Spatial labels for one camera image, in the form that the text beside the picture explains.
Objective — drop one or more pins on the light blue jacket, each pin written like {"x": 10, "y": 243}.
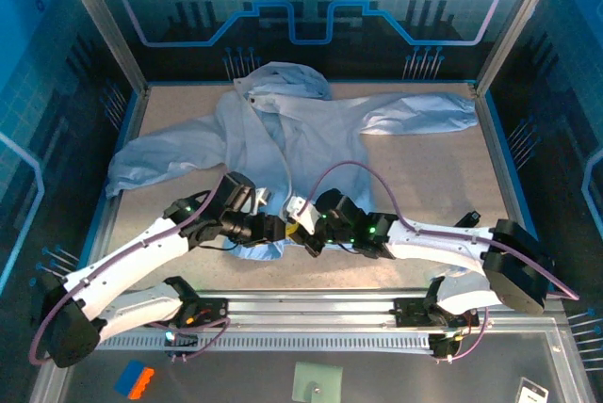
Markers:
{"x": 306, "y": 130}

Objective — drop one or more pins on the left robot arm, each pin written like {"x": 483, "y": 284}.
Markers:
{"x": 132, "y": 257}

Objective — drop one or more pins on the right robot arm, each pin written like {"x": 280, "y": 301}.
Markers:
{"x": 438, "y": 247}

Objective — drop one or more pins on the small black object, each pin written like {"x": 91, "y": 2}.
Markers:
{"x": 467, "y": 220}

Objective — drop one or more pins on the black control box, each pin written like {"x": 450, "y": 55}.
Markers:
{"x": 181, "y": 339}
{"x": 443, "y": 346}

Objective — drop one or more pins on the green square plate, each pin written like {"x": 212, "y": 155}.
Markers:
{"x": 316, "y": 382}

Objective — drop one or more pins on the blue and orange block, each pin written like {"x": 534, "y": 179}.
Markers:
{"x": 134, "y": 379}

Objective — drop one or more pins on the white and black card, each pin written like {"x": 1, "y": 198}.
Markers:
{"x": 532, "y": 391}

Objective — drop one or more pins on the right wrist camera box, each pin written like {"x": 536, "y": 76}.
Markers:
{"x": 306, "y": 217}

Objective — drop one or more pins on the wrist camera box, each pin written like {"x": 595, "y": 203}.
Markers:
{"x": 306, "y": 217}
{"x": 263, "y": 196}

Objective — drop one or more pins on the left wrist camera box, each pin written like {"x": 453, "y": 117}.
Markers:
{"x": 263, "y": 196}

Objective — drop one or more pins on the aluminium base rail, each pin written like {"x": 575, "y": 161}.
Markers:
{"x": 306, "y": 309}

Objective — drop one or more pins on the aluminium side rail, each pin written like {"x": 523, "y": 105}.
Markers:
{"x": 136, "y": 116}
{"x": 492, "y": 139}

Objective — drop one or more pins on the aluminium frame post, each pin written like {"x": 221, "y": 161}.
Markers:
{"x": 101, "y": 21}
{"x": 518, "y": 21}

